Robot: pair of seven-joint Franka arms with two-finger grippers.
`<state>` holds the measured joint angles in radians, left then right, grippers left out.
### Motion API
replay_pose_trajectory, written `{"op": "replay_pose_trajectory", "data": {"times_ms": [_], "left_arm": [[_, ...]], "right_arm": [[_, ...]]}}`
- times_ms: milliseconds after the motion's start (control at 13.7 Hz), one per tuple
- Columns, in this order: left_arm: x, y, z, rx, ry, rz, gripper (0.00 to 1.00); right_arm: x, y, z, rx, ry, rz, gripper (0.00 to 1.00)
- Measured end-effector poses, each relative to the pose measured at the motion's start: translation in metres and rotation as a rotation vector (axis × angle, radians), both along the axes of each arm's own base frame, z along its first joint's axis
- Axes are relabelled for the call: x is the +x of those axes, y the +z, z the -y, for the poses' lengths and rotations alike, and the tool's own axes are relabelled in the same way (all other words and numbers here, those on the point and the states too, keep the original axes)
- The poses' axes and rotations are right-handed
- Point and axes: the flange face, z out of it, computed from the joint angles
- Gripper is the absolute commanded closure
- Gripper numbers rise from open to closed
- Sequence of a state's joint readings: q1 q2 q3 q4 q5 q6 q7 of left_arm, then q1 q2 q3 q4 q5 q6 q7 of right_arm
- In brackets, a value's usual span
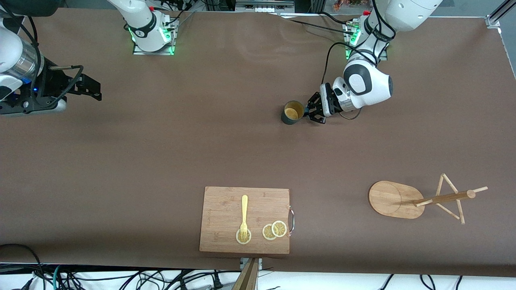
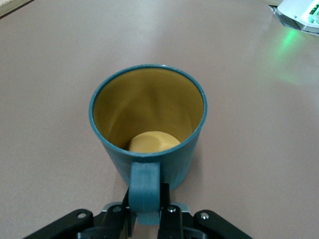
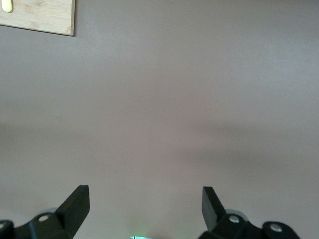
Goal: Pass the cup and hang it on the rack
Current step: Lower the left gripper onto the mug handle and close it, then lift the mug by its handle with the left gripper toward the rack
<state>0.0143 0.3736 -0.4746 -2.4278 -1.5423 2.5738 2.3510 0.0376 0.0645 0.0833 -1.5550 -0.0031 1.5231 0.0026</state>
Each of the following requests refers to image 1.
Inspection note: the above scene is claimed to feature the aluminium frame profile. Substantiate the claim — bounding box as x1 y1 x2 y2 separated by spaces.
485 0 516 28

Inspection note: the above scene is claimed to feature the yellow plastic fork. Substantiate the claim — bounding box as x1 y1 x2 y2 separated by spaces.
240 195 249 239

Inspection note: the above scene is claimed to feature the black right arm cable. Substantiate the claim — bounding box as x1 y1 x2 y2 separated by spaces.
0 15 84 99

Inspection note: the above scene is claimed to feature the teal cup with yellow inside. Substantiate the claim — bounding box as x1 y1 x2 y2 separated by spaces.
281 100 308 125

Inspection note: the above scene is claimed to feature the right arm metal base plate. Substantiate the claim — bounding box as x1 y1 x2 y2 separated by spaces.
132 17 177 56

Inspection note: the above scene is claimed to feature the wooden mug rack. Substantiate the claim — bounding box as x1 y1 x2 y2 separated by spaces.
368 174 488 225

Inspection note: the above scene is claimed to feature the black table cable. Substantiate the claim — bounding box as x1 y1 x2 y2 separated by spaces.
278 14 352 33
320 11 352 25

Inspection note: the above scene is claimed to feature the wooden cutting board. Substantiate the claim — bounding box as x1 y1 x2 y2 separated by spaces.
199 186 295 255

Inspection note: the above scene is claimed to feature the wooden camera stand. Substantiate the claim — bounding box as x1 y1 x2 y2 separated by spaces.
232 258 259 290

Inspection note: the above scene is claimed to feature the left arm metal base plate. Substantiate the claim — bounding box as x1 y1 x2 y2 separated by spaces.
344 21 389 61

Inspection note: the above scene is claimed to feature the thick black floor cable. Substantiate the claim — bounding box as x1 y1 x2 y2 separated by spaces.
0 243 46 290

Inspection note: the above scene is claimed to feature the grey metal box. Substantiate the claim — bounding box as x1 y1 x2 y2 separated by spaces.
235 0 295 13

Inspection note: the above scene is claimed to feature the red orange plant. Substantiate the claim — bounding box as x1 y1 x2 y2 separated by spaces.
333 0 372 11

